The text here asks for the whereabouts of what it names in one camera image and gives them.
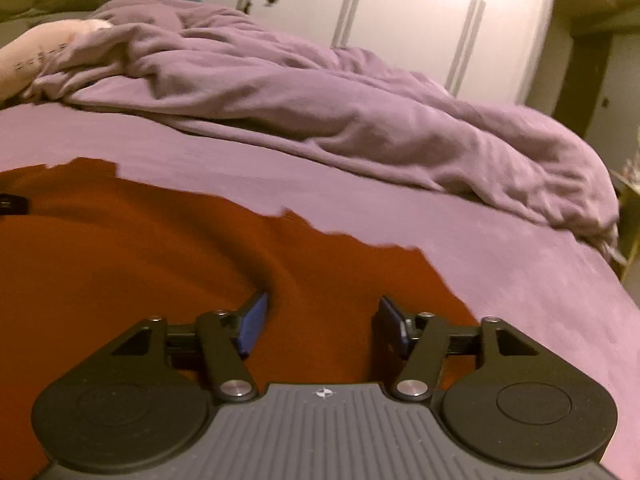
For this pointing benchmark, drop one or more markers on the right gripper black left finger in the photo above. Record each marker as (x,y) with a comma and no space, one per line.
(201,362)

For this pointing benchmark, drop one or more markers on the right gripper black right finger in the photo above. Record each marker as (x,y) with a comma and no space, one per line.
(426,359)

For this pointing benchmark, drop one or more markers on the rust red knit sweater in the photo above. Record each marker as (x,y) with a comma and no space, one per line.
(96,253)

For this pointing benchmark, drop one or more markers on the cream long plush toy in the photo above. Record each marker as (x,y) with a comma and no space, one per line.
(23,58)

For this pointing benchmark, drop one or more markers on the crumpled purple duvet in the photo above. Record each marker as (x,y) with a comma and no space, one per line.
(211,71)

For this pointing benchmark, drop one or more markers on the yellow side table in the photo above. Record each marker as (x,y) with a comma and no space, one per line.
(627,251)

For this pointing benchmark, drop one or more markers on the white wardrobe with handles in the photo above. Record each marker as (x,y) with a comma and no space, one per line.
(478,50)

